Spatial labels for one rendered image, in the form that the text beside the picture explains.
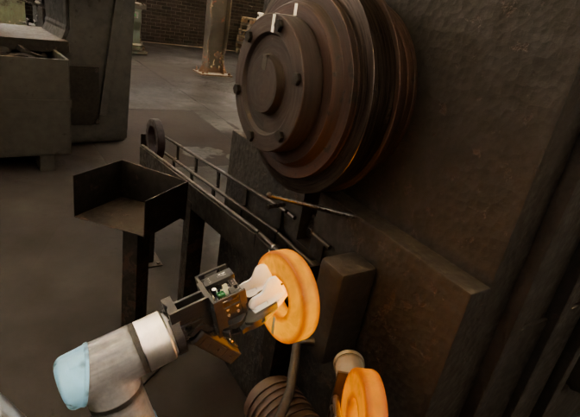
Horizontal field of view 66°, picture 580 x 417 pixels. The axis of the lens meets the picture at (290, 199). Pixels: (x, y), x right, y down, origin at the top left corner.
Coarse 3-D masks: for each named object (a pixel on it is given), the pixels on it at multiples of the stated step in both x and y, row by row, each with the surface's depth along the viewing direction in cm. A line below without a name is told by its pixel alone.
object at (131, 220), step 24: (96, 168) 139; (120, 168) 150; (144, 168) 147; (96, 192) 142; (120, 192) 153; (144, 192) 150; (168, 192) 133; (96, 216) 138; (120, 216) 140; (144, 216) 126; (168, 216) 137; (144, 240) 143; (144, 264) 147; (144, 288) 151; (144, 312) 156
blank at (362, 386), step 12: (360, 372) 69; (372, 372) 70; (348, 384) 74; (360, 384) 68; (372, 384) 67; (348, 396) 73; (360, 396) 67; (372, 396) 65; (384, 396) 65; (348, 408) 73; (360, 408) 66; (372, 408) 64; (384, 408) 64
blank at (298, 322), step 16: (272, 256) 76; (288, 256) 73; (272, 272) 76; (288, 272) 72; (304, 272) 71; (288, 288) 72; (304, 288) 70; (288, 304) 73; (304, 304) 69; (272, 320) 78; (288, 320) 73; (304, 320) 70; (288, 336) 74; (304, 336) 72
